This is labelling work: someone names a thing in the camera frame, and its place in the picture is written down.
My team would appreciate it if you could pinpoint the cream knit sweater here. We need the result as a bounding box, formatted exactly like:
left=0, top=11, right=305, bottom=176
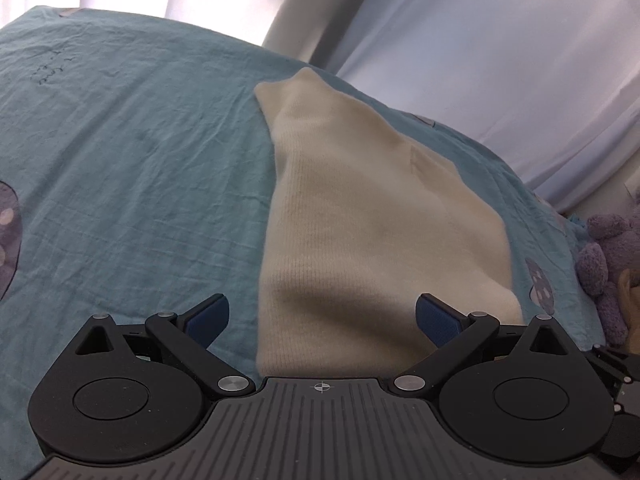
left=255, top=68, right=523, bottom=377

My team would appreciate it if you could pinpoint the purple plush toy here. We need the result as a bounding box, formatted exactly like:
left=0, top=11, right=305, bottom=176
left=575, top=205, right=639, bottom=347

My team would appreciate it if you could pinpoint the teal printed bed sheet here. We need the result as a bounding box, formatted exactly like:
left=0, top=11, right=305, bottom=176
left=0, top=5, right=608, bottom=470

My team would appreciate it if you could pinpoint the white sheer curtain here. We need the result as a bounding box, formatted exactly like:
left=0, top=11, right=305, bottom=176
left=1, top=0, right=639, bottom=216

